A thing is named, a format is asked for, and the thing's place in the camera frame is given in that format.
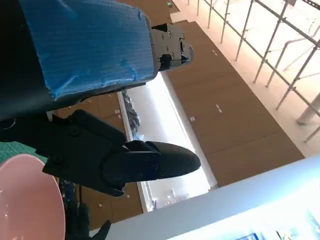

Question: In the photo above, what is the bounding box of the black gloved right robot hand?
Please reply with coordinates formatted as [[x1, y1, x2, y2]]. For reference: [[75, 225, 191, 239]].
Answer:
[[65, 202, 112, 240]]

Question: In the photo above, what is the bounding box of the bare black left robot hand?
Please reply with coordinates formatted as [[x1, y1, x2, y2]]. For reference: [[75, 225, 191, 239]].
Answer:
[[0, 0, 202, 198]]

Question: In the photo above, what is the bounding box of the pink bowl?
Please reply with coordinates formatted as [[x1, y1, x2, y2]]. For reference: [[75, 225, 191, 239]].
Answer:
[[0, 153, 66, 240]]

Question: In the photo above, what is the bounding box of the green cutting mat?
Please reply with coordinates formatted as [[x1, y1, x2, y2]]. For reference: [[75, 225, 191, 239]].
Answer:
[[0, 141, 48, 161]]

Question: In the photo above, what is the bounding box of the white desk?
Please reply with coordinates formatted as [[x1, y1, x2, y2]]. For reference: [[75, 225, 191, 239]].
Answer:
[[104, 154, 320, 240]]

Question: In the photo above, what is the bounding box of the white metal frame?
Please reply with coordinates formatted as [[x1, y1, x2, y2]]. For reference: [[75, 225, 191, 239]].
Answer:
[[199, 0, 320, 143]]

